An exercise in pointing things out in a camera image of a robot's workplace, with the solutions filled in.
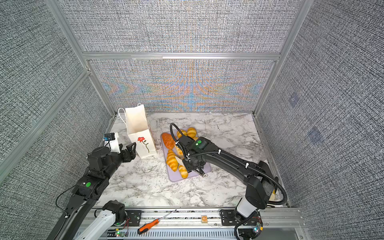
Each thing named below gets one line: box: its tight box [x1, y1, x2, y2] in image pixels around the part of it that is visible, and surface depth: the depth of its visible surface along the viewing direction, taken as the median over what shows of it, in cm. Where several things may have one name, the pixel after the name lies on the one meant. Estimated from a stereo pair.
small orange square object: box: [201, 215, 208, 224], surface depth 74 cm
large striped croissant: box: [166, 149, 179, 172], surface depth 91 cm
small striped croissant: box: [178, 164, 189, 179], surface depth 88 cm
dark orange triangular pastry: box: [162, 132, 176, 150], surface depth 100 cm
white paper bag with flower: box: [125, 103, 157, 159], surface depth 88 cm
